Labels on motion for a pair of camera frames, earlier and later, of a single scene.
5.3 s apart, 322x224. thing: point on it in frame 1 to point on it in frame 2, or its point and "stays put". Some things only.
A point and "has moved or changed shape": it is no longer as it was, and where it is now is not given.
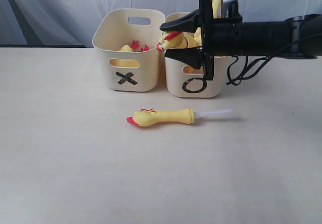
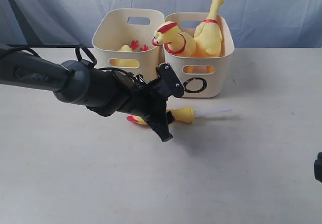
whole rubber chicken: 170,40 has moved or changed shape
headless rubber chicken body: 129,63 stays put
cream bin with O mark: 184,81 stays put
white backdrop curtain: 62,14 stays put
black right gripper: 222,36 to 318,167
